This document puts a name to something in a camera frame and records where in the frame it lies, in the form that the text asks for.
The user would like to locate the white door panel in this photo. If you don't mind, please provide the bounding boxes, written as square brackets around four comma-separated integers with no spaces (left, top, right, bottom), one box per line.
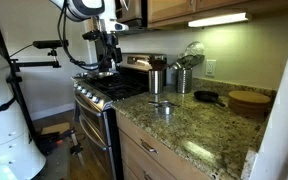
[248,8,288,180]

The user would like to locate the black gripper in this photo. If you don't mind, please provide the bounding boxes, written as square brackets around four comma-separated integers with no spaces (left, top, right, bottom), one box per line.
[97,32,123,72]

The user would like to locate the white wall outlet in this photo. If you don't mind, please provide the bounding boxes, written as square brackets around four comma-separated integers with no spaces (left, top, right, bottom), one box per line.
[205,59,217,77]

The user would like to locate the metal wire skimmer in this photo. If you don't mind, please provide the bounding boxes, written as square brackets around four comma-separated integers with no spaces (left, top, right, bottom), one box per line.
[168,60,183,71]

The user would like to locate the stainless steel gas range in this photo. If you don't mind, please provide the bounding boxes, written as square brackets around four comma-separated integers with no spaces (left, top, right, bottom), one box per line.
[72,52,168,180]

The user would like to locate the round wooden board stack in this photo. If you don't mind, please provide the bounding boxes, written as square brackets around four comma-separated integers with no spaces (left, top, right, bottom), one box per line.
[227,90,272,118]

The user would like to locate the silver frying pan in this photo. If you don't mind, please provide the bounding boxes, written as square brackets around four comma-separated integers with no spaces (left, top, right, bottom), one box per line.
[73,70,118,80]

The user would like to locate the black cast iron skillet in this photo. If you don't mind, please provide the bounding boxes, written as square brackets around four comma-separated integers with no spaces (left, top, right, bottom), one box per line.
[193,90,227,108]

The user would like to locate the wooden lower cabinet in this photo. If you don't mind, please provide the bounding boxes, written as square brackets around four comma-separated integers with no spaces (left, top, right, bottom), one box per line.
[115,111,213,180]

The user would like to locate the black orange bar clamp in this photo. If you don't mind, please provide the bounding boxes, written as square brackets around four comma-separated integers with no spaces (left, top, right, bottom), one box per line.
[37,128,78,155]

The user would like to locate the wooden upper cabinets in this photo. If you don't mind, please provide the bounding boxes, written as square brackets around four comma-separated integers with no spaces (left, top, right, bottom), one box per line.
[146,0,288,29]

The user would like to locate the black stereo camera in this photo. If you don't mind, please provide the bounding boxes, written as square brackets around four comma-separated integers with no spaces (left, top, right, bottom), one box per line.
[32,39,70,50]

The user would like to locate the large silver measuring cup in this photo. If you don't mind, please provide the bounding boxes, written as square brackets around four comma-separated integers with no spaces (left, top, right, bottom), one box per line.
[148,100,176,116]

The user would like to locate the black stand pole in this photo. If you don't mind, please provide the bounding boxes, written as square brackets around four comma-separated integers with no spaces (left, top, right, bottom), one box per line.
[0,0,40,143]

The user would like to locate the under-cabinet light bar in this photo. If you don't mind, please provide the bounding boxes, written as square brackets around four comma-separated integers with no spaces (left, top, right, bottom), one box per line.
[187,12,253,28]

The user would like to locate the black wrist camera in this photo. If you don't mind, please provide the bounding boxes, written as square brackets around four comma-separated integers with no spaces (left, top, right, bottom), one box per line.
[82,30,102,42]

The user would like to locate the light wooden board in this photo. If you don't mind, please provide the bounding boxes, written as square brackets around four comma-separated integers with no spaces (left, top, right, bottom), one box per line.
[40,121,72,136]

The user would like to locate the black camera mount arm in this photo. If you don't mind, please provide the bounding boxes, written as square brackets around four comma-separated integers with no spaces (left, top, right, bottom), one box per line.
[9,48,62,73]

